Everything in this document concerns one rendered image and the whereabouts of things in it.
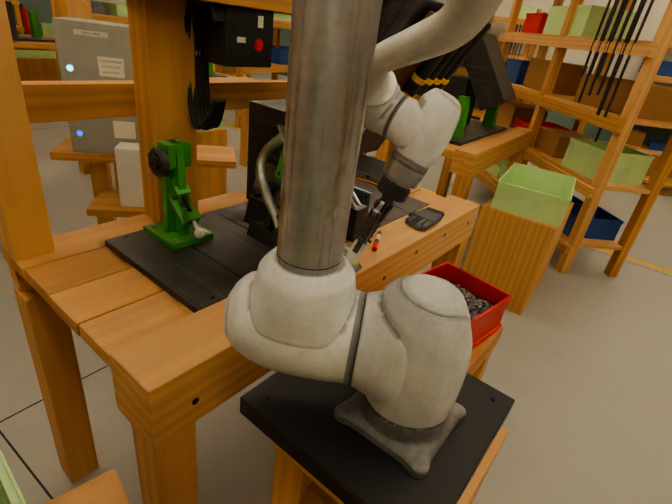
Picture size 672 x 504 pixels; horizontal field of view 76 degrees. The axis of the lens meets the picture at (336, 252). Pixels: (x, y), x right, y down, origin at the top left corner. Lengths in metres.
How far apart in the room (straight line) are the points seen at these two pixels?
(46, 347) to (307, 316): 0.99
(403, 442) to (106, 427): 1.45
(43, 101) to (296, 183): 0.87
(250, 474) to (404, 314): 1.28
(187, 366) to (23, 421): 1.33
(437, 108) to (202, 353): 0.68
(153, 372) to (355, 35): 0.65
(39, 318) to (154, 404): 0.63
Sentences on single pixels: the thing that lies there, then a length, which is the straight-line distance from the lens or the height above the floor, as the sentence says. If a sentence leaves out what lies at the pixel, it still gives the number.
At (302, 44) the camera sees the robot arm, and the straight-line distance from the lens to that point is 0.53.
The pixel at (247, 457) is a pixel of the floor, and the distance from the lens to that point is 1.84.
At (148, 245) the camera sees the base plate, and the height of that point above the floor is 0.90.
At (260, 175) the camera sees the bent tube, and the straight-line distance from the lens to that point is 1.30.
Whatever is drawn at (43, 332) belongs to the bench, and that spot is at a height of 0.65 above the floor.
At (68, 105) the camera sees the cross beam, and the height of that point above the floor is 1.22.
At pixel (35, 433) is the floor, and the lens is 2.08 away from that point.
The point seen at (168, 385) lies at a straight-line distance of 0.85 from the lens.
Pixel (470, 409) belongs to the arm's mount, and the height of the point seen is 0.89.
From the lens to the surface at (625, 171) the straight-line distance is 3.82.
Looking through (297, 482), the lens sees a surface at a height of 0.77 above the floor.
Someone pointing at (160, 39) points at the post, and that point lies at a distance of 1.33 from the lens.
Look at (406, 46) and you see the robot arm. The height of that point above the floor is 1.48.
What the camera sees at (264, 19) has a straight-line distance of 1.40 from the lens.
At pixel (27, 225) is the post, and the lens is 1.28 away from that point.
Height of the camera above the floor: 1.49
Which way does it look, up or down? 28 degrees down
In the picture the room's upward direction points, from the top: 8 degrees clockwise
